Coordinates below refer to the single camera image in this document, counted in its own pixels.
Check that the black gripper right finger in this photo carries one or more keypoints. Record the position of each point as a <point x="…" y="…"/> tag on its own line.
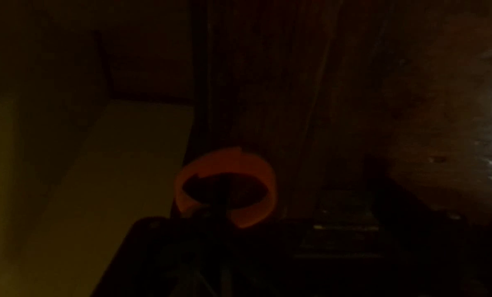
<point x="339" y="247"/>

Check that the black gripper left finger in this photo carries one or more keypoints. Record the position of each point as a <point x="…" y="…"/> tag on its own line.
<point x="191" y="257"/>

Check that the orange band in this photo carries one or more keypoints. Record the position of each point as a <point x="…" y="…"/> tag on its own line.
<point x="257" y="181"/>

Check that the dark wooden desk with shelf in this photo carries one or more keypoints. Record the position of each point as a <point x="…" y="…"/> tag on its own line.
<point x="367" y="108"/>

